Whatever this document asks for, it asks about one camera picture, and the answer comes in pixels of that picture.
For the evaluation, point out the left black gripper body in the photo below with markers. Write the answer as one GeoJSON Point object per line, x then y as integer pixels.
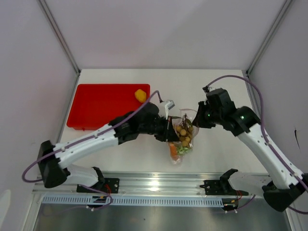
{"type": "Point", "coordinates": [161, 128]}

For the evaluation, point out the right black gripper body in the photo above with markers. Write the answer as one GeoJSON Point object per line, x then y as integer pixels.
{"type": "Point", "coordinates": [213, 117]}

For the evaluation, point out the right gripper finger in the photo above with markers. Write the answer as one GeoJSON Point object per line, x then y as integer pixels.
{"type": "Point", "coordinates": [203, 124]}
{"type": "Point", "coordinates": [200, 116]}

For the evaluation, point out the orange purple sweet potato slice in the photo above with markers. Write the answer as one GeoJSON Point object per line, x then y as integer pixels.
{"type": "Point", "coordinates": [173, 151]}

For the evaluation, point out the bunch of tan longans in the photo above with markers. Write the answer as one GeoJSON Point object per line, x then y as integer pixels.
{"type": "Point", "coordinates": [185, 130]}

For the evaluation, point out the clear pink-dotted zip bag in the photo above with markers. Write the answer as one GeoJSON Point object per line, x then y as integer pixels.
{"type": "Point", "coordinates": [191, 113]}

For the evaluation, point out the yellow potato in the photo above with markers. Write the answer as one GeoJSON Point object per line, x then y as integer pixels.
{"type": "Point", "coordinates": [140, 95]}

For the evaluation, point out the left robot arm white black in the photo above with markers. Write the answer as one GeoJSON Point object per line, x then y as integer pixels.
{"type": "Point", "coordinates": [56, 162]}

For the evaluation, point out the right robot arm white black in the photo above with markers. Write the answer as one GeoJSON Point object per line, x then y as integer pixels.
{"type": "Point", "coordinates": [284, 183]}

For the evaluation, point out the red plastic tray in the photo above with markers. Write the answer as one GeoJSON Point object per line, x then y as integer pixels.
{"type": "Point", "coordinates": [95, 105]}

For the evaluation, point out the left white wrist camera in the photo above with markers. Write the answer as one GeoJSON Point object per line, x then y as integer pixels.
{"type": "Point", "coordinates": [164, 108]}

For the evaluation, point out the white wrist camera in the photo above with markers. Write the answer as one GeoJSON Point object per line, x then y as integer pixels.
{"type": "Point", "coordinates": [209, 91]}
{"type": "Point", "coordinates": [164, 108]}

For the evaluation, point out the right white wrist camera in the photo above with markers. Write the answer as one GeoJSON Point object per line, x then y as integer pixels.
{"type": "Point", "coordinates": [209, 91]}

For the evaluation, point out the aluminium mounting rail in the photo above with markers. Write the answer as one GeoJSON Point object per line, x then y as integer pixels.
{"type": "Point", "coordinates": [162, 184]}

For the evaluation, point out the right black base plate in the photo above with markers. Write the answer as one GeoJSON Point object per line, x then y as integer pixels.
{"type": "Point", "coordinates": [220, 187]}

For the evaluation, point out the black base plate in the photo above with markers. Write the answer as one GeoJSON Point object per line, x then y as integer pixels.
{"type": "Point", "coordinates": [220, 187]}
{"type": "Point", "coordinates": [108, 185]}

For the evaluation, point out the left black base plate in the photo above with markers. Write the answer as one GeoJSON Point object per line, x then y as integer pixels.
{"type": "Point", "coordinates": [108, 185]}

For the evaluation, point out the slotted white cable duct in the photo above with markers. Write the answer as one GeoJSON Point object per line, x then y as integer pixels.
{"type": "Point", "coordinates": [133, 200]}

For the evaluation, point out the right aluminium frame post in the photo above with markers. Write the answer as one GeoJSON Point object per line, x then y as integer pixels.
{"type": "Point", "coordinates": [274, 27]}

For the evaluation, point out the aluminium frame post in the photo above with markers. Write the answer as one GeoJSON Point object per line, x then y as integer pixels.
{"type": "Point", "coordinates": [274, 27]}
{"type": "Point", "coordinates": [58, 34]}

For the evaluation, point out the left aluminium frame post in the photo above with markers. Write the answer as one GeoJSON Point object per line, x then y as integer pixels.
{"type": "Point", "coordinates": [58, 34]}

